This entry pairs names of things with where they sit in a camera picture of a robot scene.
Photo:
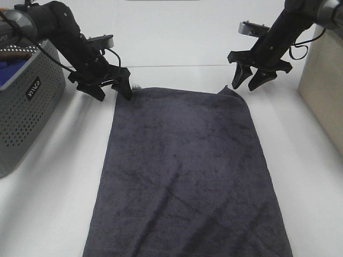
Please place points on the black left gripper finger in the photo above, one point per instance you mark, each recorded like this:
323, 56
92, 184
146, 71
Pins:
94, 91
122, 86

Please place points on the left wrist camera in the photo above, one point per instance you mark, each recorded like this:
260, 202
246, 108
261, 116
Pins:
102, 42

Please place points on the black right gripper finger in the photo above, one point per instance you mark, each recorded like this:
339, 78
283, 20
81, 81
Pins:
260, 78
241, 74

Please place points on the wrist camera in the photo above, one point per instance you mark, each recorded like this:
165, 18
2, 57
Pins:
252, 29
102, 42

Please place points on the dark grey towel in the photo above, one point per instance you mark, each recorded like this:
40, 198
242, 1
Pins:
185, 175

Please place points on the brown cloth in basket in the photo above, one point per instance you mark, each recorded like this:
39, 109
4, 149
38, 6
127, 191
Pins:
6, 55

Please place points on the blue towel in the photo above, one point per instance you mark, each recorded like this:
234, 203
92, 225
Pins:
9, 68

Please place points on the beige fabric storage box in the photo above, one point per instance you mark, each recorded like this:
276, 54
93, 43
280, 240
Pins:
321, 84

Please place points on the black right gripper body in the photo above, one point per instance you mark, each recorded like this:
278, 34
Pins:
264, 56

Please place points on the grey perforated plastic basket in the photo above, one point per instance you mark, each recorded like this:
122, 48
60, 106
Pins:
28, 99

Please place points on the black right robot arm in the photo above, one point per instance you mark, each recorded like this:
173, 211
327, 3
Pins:
298, 16

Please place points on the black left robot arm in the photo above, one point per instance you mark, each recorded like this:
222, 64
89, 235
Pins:
29, 23

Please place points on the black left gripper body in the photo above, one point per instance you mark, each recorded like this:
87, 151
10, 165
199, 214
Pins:
98, 69

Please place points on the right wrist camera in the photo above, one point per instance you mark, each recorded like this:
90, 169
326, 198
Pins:
252, 29

